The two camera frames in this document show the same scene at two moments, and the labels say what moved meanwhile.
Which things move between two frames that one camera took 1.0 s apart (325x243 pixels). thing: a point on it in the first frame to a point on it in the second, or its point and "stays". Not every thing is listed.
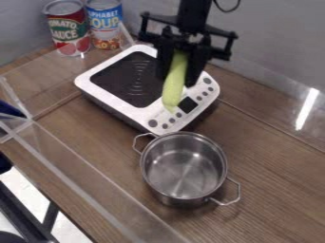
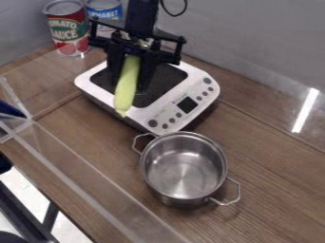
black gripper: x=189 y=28 to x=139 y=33
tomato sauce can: x=70 y=27 stays
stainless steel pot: x=185 y=166 stays
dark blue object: x=10 y=109 stays
